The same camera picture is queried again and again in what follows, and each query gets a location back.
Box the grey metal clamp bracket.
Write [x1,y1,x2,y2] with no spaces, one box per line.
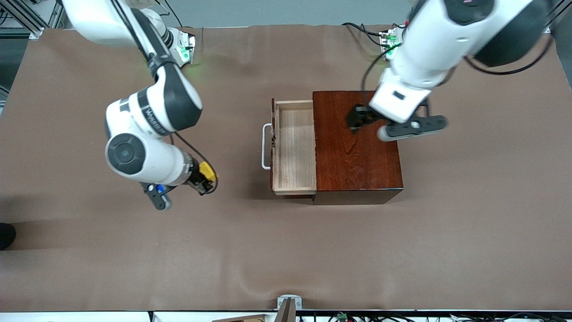
[277,295,303,310]

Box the yellow block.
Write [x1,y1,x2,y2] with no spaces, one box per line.
[198,161,219,182]

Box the black base cable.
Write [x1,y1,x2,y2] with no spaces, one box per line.
[341,21,394,47]

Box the dark brown wooden cabinet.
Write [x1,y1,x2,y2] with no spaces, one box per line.
[311,90,404,205]

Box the wooden board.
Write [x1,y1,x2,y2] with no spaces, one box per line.
[212,314,269,322]

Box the light wood drawer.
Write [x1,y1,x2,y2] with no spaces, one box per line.
[269,98,318,199]

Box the brown table cloth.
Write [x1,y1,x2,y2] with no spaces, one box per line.
[0,23,572,313]

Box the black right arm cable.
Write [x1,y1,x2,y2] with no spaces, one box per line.
[171,132,219,195]

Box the black shoe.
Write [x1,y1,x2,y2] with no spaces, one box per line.
[0,222,17,251]

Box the aluminium frame profile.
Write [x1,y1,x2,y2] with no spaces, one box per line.
[543,0,572,34]
[0,0,67,41]

